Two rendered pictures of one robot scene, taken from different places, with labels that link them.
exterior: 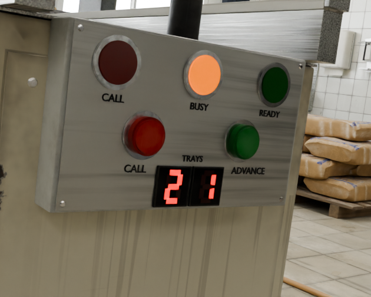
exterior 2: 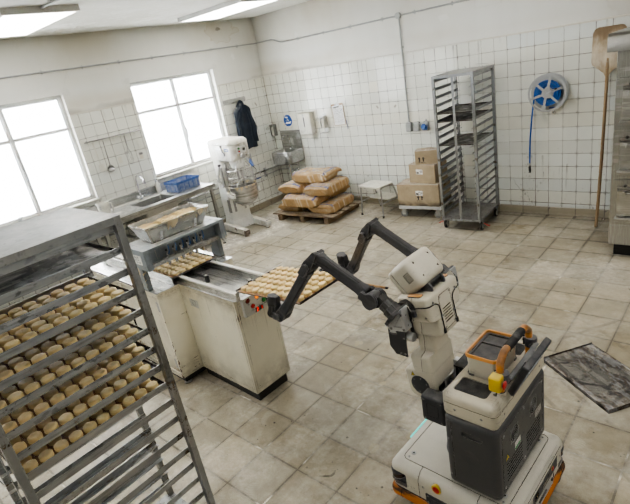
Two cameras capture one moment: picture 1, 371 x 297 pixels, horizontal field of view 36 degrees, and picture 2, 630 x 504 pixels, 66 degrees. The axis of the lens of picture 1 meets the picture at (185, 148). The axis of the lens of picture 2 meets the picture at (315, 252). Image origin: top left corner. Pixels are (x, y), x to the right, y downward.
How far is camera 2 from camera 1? 2.96 m
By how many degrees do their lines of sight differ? 16
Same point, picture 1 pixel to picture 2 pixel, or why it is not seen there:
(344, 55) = (311, 126)
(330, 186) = (321, 209)
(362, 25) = (315, 107)
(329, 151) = (315, 192)
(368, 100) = (331, 148)
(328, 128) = (312, 178)
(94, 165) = (249, 311)
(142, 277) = (257, 318)
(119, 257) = (254, 318)
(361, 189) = (336, 205)
